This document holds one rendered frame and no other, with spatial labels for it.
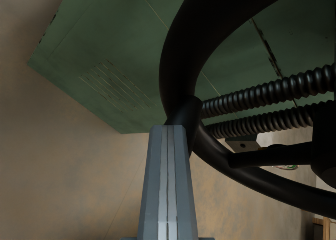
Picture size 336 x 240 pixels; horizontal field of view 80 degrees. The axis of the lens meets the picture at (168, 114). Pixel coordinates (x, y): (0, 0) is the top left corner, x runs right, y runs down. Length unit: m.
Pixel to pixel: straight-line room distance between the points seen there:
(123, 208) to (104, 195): 0.11
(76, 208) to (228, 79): 0.72
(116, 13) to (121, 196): 0.76
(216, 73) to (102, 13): 0.23
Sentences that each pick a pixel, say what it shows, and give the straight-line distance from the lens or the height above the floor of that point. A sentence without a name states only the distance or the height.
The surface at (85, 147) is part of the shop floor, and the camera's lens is 0.87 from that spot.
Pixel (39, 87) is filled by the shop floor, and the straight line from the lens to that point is 0.85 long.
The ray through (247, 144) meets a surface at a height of 0.59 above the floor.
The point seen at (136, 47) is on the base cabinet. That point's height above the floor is 0.50.
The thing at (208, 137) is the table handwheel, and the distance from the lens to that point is 0.21.
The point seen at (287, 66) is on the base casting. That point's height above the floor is 0.72.
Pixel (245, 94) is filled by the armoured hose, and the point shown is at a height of 0.72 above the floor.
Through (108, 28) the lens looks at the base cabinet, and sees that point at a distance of 0.43.
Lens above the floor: 0.82
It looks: 47 degrees down
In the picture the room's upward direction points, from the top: 82 degrees clockwise
